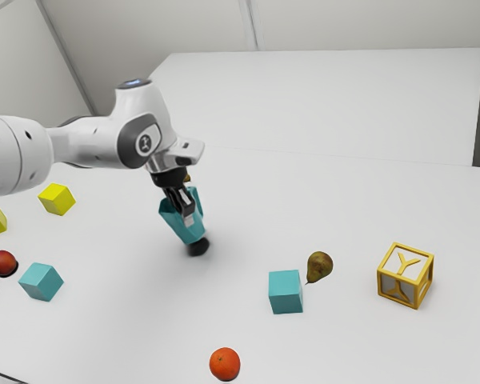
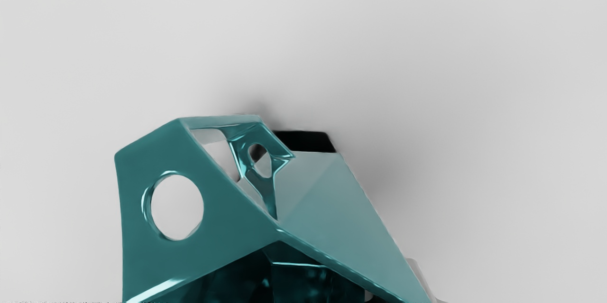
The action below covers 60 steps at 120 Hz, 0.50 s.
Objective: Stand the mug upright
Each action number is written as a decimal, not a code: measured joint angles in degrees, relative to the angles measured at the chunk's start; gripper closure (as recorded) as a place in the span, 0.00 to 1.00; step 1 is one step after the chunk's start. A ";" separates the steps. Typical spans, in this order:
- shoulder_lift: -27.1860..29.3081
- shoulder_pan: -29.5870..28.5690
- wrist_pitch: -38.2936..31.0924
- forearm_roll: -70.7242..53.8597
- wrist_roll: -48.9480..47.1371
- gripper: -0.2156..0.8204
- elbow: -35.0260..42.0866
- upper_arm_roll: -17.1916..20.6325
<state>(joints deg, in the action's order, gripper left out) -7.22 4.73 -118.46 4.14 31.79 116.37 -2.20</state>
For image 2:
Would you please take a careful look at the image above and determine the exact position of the teal faceted mug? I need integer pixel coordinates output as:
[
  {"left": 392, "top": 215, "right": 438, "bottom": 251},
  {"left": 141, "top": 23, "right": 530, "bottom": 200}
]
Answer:
[{"left": 114, "top": 114, "right": 433, "bottom": 303}]

